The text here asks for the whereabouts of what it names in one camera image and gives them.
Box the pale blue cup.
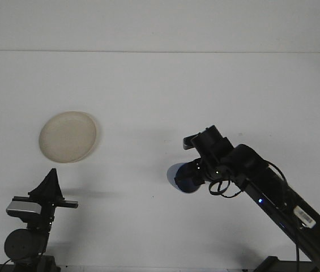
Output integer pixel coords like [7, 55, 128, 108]
[167, 161, 206, 194]

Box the pale round plate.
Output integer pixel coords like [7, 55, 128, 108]
[38, 110, 98, 164]

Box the grey camera box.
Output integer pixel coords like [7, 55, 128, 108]
[182, 134, 206, 151]
[5, 200, 42, 218]

